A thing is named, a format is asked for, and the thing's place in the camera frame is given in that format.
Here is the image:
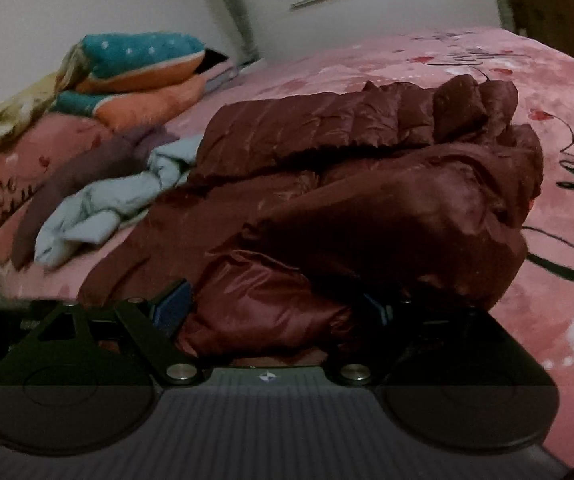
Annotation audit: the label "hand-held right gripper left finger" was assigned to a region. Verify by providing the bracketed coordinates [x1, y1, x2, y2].
[36, 279, 201, 387]

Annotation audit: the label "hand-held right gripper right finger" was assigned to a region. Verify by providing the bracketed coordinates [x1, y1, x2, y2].
[336, 292, 514, 386]

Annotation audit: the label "maroon puffer jacket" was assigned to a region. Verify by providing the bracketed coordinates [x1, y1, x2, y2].
[79, 74, 546, 362]

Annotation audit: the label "light blue garment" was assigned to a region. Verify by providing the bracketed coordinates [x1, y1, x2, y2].
[34, 135, 204, 269]

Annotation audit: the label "purple garment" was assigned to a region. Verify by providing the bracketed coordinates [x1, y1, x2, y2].
[12, 127, 181, 269]

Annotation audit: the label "pink printed blanket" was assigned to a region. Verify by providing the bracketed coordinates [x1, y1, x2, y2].
[0, 25, 574, 463]

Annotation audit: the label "yellow floral blanket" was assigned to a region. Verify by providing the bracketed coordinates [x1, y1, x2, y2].
[0, 42, 92, 162]

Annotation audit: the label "teal and orange pillows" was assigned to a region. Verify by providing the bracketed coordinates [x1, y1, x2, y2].
[49, 32, 229, 132]

